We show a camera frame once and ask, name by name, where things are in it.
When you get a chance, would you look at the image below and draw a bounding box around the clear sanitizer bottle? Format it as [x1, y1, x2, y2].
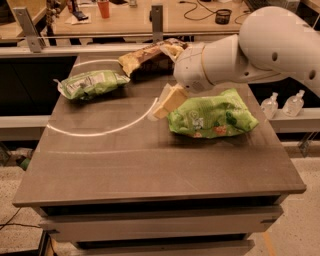
[282, 90, 305, 117]
[261, 92, 278, 119]

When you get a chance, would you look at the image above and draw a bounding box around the black floor cable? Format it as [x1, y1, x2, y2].
[0, 207, 42, 231]

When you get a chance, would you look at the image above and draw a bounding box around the orange plastic cup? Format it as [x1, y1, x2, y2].
[97, 0, 110, 19]

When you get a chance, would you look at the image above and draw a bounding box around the middle metal bracket post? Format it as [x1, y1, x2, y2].
[150, 4, 163, 43]

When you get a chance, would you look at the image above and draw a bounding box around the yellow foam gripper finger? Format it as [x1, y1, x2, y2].
[160, 44, 184, 62]
[152, 84, 188, 119]

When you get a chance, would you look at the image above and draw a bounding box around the metal bracket post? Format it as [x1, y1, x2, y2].
[13, 7, 45, 53]
[150, 4, 163, 43]

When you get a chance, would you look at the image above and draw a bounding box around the black cable on desk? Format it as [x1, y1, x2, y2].
[178, 0, 218, 22]

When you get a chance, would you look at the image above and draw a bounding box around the left metal bracket post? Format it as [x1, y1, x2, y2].
[13, 7, 45, 53]

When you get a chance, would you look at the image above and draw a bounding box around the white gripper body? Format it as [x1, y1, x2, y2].
[173, 43, 213, 93]

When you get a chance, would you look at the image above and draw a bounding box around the table drawer front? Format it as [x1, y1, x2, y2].
[40, 206, 283, 243]

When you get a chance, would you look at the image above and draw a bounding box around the large light green chip bag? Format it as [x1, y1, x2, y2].
[168, 88, 259, 139]

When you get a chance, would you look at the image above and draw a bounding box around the brown yellow chip bag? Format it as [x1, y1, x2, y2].
[118, 38, 188, 76]

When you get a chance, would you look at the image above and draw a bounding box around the black mesh pen cup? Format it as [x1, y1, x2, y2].
[215, 9, 232, 25]

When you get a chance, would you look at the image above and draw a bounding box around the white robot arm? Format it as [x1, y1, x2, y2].
[150, 6, 320, 119]

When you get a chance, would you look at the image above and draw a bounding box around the green jalapeno chip bag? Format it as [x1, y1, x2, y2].
[55, 70, 130, 100]

